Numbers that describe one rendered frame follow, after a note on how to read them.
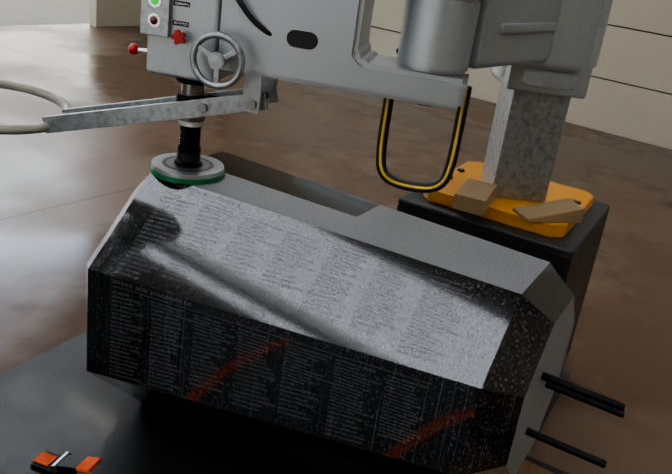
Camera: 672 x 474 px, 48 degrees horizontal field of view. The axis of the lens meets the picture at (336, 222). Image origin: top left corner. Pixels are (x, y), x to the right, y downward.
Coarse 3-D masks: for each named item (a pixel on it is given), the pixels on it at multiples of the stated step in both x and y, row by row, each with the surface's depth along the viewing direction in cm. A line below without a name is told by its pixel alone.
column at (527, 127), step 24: (504, 96) 255; (528, 96) 245; (552, 96) 245; (504, 120) 251; (528, 120) 248; (552, 120) 248; (504, 144) 251; (528, 144) 251; (552, 144) 251; (504, 168) 254; (528, 168) 254; (552, 168) 254; (504, 192) 257; (528, 192) 257
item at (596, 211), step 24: (432, 216) 252; (456, 216) 248; (600, 216) 267; (504, 240) 241; (528, 240) 237; (552, 240) 238; (576, 240) 241; (600, 240) 284; (552, 264) 236; (576, 264) 246; (576, 288) 264; (576, 312) 285; (552, 408) 282
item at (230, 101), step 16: (224, 96) 211; (240, 96) 210; (272, 96) 219; (64, 112) 234; (80, 112) 221; (96, 112) 220; (112, 112) 219; (128, 112) 218; (144, 112) 217; (160, 112) 216; (176, 112) 215; (192, 112) 214; (208, 112) 213; (224, 112) 212; (240, 112) 211; (64, 128) 224; (80, 128) 223
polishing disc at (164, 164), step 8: (152, 160) 225; (160, 160) 226; (168, 160) 226; (208, 160) 231; (216, 160) 232; (152, 168) 222; (160, 168) 219; (168, 168) 220; (176, 168) 221; (184, 168) 222; (192, 168) 223; (200, 168) 224; (208, 168) 225; (216, 168) 225; (176, 176) 217; (184, 176) 217; (192, 176) 217; (200, 176) 218; (208, 176) 220; (216, 176) 222
